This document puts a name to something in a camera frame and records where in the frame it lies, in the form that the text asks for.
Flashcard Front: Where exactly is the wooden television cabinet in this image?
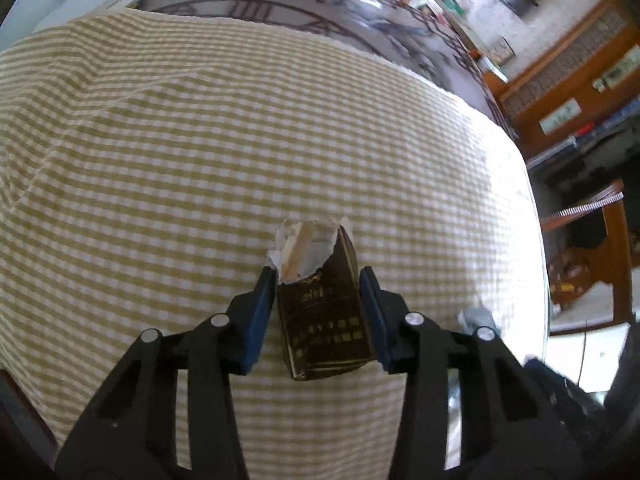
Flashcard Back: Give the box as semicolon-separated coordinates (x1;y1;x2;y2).
414;0;512;84

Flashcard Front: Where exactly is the carved wooden chair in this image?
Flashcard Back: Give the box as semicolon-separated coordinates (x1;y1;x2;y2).
542;179;639;327

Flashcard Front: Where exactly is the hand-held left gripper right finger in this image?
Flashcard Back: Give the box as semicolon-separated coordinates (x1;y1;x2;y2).
359;266;587;480

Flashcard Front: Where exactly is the dark brown torn carton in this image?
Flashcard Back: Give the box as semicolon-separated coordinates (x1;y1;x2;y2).
266;216;379;382

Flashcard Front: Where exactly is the beaded rod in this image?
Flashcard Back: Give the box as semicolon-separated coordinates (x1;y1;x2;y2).
541;190;626;221

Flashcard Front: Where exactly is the blue plastic wrapper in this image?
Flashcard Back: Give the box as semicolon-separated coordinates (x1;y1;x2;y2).
457;304;497;334

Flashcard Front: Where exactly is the grey floral patterned mat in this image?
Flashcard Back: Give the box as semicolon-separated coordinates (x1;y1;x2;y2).
131;0;519;137

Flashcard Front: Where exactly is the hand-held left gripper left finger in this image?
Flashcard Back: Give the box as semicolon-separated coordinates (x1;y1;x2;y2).
54;265;279;480

